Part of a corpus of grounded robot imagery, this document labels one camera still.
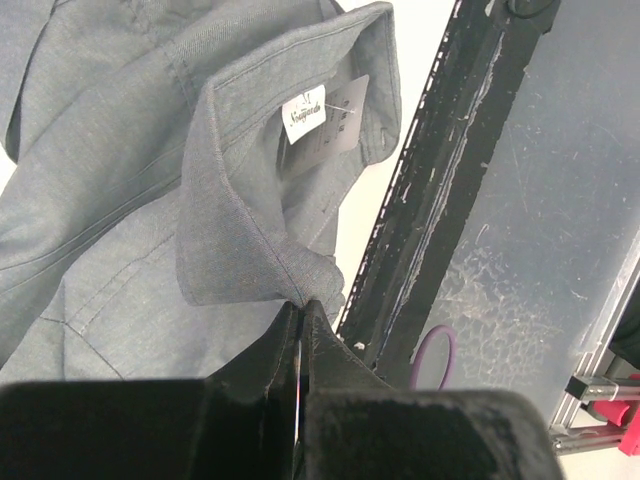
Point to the red plastic clamp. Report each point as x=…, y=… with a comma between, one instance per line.
x=621, y=409

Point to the white woven size label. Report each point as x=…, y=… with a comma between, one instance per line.
x=304, y=113

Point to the aluminium extrusion rail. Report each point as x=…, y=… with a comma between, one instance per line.
x=576, y=426

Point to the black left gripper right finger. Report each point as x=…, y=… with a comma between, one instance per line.
x=358, y=427

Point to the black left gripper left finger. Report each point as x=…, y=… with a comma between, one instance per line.
x=238, y=423

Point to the grey button-up shirt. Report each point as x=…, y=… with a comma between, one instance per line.
x=146, y=231

